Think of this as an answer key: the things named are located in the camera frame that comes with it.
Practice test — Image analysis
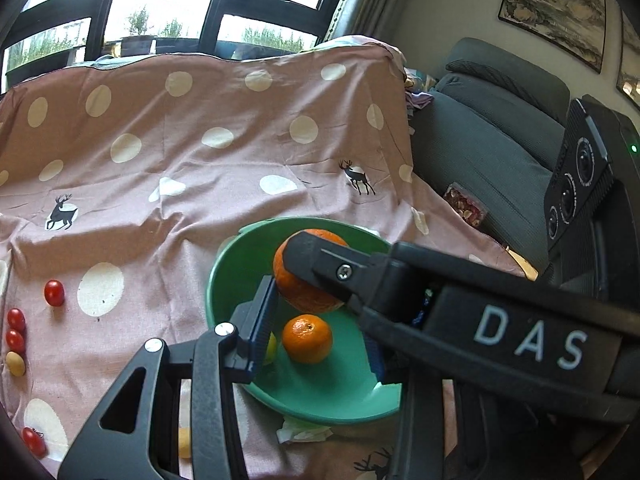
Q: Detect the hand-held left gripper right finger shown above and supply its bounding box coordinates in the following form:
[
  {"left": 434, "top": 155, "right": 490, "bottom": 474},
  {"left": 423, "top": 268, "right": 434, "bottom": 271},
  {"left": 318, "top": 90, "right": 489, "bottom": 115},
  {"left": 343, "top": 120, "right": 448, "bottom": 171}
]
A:
[{"left": 366, "top": 337, "right": 571, "bottom": 480}]

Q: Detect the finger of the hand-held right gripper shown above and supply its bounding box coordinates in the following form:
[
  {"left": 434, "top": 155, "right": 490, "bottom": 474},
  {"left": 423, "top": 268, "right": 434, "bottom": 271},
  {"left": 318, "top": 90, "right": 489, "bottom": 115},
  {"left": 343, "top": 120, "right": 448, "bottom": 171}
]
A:
[{"left": 285, "top": 229, "right": 437, "bottom": 330}]

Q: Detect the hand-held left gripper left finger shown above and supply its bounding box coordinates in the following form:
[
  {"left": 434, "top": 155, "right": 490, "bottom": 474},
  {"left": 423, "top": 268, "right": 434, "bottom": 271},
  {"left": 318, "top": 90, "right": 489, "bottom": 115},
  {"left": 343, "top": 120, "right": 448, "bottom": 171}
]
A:
[{"left": 57, "top": 276, "right": 279, "bottom": 480}]

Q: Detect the green bowl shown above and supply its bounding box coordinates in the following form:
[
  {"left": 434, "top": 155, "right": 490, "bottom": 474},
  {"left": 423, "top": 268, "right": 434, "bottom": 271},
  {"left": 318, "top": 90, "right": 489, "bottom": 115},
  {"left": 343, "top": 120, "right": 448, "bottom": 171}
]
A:
[{"left": 205, "top": 216, "right": 403, "bottom": 426}]

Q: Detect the large orange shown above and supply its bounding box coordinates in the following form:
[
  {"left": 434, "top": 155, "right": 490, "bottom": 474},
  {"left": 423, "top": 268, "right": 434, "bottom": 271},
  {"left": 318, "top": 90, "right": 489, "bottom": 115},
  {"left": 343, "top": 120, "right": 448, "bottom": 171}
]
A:
[{"left": 273, "top": 228, "right": 351, "bottom": 314}]

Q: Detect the small orange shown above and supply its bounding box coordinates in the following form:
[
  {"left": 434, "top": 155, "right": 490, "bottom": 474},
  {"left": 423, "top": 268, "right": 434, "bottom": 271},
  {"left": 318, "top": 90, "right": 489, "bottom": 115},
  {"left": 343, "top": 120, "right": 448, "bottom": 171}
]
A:
[{"left": 282, "top": 314, "right": 334, "bottom": 365}]

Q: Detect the crumpled white tissue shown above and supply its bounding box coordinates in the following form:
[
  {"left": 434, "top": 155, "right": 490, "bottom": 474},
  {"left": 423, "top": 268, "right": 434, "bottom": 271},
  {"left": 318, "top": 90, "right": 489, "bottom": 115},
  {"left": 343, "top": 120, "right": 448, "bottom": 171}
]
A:
[{"left": 276, "top": 414, "right": 334, "bottom": 445}]

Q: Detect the red snack box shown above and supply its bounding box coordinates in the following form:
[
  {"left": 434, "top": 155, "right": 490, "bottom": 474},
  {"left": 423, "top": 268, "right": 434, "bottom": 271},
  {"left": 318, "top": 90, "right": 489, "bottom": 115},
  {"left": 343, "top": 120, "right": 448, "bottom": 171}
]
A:
[{"left": 443, "top": 183, "right": 489, "bottom": 229}]

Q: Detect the pink polka-dot blanket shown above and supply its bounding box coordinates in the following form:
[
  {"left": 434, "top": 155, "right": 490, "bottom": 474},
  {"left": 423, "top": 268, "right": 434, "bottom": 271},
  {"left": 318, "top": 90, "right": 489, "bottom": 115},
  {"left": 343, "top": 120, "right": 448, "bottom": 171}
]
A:
[{"left": 0, "top": 35, "right": 538, "bottom": 480}]

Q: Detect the colourful cloth pile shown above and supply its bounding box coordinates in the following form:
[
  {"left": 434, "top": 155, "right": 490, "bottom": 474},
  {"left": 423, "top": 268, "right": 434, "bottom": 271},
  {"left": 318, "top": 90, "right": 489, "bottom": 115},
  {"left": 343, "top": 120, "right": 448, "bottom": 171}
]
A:
[{"left": 401, "top": 66, "right": 437, "bottom": 128}]

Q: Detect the grey sofa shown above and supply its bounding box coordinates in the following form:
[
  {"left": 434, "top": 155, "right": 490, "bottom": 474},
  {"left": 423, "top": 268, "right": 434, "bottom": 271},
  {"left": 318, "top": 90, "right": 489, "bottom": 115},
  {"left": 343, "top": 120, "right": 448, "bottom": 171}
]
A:
[{"left": 412, "top": 36, "right": 572, "bottom": 273}]

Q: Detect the red cherry tomato with stem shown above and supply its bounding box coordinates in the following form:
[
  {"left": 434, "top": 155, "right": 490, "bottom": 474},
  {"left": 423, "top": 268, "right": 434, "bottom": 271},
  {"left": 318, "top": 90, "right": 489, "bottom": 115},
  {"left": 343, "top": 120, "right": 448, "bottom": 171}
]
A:
[{"left": 22, "top": 426, "right": 47, "bottom": 459}]

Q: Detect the narrow landscape painting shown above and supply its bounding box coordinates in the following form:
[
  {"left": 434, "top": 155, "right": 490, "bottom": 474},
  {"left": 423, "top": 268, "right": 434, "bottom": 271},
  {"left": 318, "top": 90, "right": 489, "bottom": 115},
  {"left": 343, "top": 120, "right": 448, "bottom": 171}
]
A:
[{"left": 615, "top": 10, "right": 640, "bottom": 109}]

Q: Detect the dark planter box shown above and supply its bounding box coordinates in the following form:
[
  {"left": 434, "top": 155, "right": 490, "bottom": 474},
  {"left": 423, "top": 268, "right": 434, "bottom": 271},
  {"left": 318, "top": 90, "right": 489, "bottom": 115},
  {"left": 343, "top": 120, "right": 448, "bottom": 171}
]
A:
[{"left": 119, "top": 35, "right": 158, "bottom": 57}]

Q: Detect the large landscape painting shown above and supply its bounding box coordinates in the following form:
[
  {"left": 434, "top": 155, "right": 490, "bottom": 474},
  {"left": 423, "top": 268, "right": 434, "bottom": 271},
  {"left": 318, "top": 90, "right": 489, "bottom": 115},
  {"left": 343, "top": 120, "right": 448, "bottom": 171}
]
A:
[{"left": 497, "top": 0, "right": 609, "bottom": 74}]

